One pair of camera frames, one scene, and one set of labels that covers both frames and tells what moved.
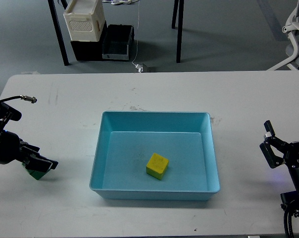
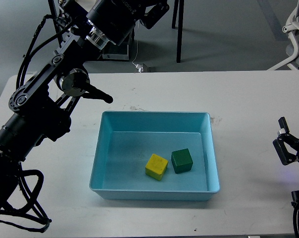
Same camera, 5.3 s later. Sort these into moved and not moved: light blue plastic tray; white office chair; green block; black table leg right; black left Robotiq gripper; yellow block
Moved: black left Robotiq gripper; green block
Not moved: light blue plastic tray; white office chair; yellow block; black table leg right
